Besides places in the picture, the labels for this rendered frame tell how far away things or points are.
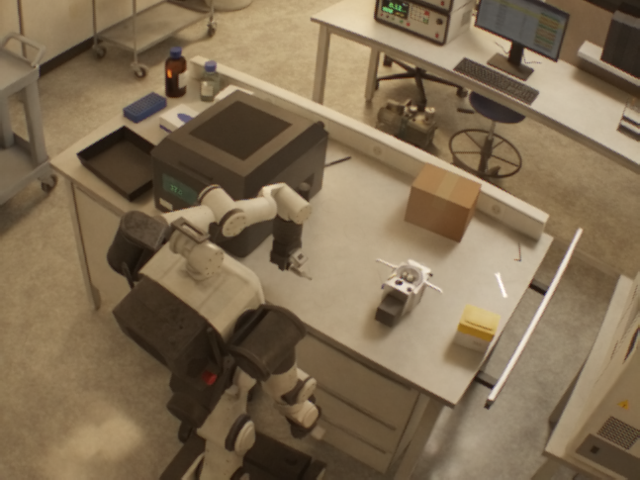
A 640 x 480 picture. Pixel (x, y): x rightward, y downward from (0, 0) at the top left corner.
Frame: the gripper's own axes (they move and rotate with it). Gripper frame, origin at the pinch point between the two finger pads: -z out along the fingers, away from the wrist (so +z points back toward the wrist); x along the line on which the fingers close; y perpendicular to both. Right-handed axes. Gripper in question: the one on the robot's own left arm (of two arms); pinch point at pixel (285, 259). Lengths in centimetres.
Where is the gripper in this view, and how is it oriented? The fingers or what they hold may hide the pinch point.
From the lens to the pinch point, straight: 218.3
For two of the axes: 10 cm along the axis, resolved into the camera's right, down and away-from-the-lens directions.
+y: 8.3, 4.3, -3.6
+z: 0.9, -7.3, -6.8
